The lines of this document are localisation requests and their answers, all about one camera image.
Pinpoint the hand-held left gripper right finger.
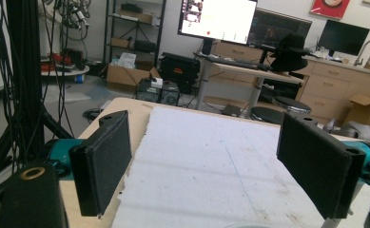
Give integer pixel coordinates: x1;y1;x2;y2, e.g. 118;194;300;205
276;111;366;219

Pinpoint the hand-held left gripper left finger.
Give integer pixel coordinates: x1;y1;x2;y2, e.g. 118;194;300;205
68;109;133;218

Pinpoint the grey cloth bundle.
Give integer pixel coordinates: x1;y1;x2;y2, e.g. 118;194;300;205
322;118;370;143

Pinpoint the black round stool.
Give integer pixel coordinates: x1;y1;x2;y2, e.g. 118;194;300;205
249;105;285;125
271;95;313;115

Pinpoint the open cardboard box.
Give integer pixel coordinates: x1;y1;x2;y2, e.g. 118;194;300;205
343;92;370;131

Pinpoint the wooden drawer cabinet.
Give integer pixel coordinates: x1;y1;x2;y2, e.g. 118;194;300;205
296;55;370;125

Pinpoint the black computer tower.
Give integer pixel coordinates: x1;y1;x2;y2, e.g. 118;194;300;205
134;78;181;107

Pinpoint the large cardboard box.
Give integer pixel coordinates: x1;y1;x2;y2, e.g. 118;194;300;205
106;63;162;94

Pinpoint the round white table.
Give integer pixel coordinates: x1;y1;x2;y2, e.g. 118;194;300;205
40;65;91;78

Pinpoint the small white device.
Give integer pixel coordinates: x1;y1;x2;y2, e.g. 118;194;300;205
149;77;165;89

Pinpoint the small black box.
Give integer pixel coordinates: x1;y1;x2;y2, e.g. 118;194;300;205
221;104;243;118

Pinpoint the white foam sheet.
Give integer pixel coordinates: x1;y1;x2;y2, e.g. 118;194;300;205
110;105;370;228

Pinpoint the white plastic bag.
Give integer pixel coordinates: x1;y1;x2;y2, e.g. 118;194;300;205
118;51;138;70

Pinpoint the black hat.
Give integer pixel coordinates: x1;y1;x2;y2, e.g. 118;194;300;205
269;32;311;73

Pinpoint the black equipment case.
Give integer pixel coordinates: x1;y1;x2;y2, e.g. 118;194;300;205
157;51;202;95

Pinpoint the metal faucet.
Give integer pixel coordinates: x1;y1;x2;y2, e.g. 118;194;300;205
354;38;370;67

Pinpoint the black metal stand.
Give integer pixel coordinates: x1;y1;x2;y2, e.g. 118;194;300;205
0;0;74;193

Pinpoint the wooden desk with drawers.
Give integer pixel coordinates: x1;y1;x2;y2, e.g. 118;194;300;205
194;51;306;119

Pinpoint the black keyboard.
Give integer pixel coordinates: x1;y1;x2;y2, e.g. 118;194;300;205
205;55;271;71

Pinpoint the black switched-off monitor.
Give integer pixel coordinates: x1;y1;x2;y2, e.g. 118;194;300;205
318;19;370;58

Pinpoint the dark computer monitor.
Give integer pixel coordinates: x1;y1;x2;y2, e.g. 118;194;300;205
247;8;313;50

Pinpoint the black shelf rack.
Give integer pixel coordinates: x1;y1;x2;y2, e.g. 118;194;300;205
103;0;168;69

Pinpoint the bright computer monitor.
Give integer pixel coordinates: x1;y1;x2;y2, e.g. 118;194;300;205
177;0;259;46

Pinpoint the red cable coil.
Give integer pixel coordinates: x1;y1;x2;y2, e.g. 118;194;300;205
40;52;73;72

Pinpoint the black cable bundle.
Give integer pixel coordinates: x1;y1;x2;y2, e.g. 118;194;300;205
0;0;19;174

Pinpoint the red wall poster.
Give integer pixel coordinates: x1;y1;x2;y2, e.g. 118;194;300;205
309;0;352;21

